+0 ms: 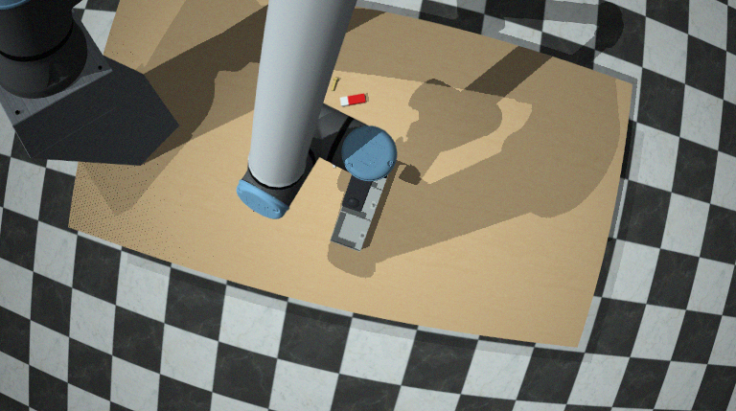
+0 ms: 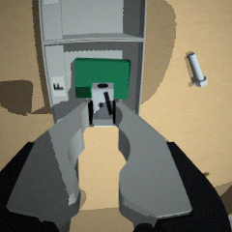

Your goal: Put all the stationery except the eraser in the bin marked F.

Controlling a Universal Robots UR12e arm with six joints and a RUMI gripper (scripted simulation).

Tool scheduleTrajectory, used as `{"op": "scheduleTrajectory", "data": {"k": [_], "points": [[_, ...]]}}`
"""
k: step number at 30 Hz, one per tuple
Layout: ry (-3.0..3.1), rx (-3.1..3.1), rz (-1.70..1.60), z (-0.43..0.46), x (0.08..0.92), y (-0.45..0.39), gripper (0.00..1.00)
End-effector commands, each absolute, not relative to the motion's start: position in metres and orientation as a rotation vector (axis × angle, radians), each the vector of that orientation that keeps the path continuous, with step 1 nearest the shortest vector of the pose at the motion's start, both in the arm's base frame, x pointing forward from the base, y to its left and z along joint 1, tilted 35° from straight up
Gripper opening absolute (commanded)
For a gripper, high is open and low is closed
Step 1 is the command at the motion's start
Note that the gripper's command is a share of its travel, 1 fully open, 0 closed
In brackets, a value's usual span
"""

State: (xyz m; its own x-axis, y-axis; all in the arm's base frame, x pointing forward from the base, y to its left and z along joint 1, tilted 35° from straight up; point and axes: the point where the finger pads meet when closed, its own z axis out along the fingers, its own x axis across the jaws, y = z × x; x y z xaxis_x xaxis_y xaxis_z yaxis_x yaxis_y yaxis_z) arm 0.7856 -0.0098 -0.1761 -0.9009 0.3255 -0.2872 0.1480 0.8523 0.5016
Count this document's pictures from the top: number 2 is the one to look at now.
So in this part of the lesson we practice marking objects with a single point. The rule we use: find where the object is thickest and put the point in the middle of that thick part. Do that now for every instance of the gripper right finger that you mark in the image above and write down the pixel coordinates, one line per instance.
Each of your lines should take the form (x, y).
(159, 184)

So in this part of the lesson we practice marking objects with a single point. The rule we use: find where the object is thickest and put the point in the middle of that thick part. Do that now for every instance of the grey metal bolt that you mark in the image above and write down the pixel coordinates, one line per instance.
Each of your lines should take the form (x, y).
(200, 79)

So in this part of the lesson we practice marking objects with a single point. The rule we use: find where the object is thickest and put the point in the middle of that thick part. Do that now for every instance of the green rectangular block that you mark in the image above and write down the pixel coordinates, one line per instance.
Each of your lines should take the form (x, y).
(102, 70)

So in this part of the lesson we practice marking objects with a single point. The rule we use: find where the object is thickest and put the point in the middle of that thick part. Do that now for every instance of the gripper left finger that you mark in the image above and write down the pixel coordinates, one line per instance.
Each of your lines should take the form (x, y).
(41, 181)

